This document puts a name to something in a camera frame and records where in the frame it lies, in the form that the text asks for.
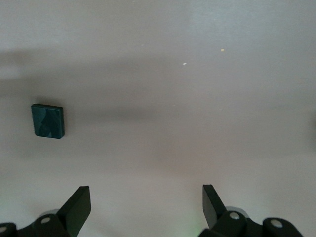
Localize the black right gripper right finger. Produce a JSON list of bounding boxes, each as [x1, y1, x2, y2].
[[199, 184, 308, 237]]

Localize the small black phone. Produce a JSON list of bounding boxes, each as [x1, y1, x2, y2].
[[31, 103, 65, 140]]

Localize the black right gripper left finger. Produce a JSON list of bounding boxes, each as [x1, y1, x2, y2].
[[0, 186, 91, 237]]

